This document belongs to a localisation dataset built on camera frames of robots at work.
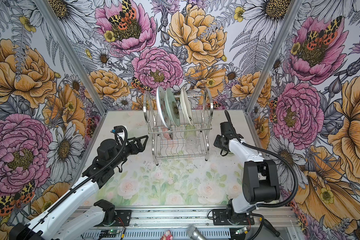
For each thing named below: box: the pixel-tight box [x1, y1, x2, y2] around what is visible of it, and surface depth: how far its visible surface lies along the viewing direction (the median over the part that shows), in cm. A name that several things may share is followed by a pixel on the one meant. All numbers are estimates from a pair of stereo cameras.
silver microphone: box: [186, 224, 208, 240], surface depth 69 cm
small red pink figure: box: [160, 229, 174, 240], surface depth 69 cm
